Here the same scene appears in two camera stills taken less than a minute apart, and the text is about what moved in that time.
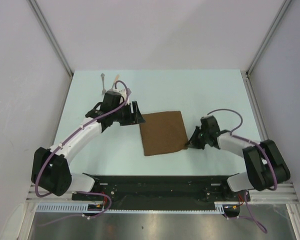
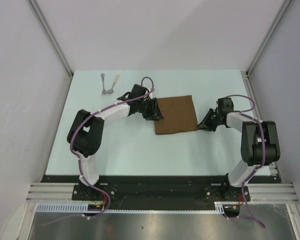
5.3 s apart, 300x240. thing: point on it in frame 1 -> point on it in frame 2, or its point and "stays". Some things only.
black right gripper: (193, 142) -> (205, 124)
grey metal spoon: (104, 90) stays
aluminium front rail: (286, 194) stays
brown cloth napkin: (163, 133) -> (178, 113)
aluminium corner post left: (41, 18) stays
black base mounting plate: (165, 189) stays
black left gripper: (137, 116) -> (155, 113)
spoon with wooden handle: (116, 79) stays
